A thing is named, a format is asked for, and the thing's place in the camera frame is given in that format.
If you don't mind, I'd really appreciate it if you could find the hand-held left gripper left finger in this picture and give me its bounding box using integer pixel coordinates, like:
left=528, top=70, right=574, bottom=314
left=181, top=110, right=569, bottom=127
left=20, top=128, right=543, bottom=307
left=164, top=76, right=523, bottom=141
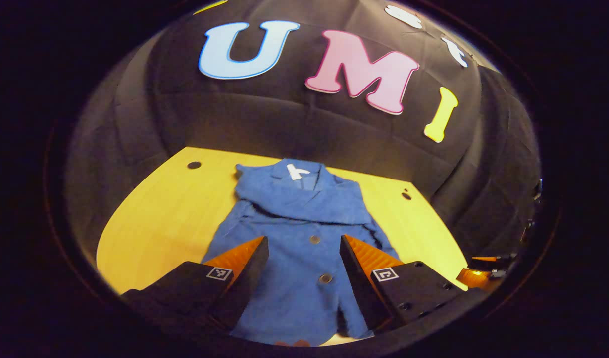
left=120, top=236, right=269, bottom=331

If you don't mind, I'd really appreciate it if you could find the black backdrop cloth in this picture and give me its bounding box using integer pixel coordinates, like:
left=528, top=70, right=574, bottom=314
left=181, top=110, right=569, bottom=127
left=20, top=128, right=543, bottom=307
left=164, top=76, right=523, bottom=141
left=63, top=0, right=543, bottom=279

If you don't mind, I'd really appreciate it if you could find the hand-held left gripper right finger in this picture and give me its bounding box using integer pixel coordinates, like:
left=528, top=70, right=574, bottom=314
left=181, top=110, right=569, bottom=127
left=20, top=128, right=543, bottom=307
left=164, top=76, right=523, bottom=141
left=340, top=235, right=467, bottom=331

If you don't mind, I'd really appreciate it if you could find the blue jacket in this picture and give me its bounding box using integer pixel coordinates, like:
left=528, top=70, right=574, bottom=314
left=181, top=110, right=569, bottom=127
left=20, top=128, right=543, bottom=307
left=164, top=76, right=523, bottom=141
left=201, top=158, right=401, bottom=347

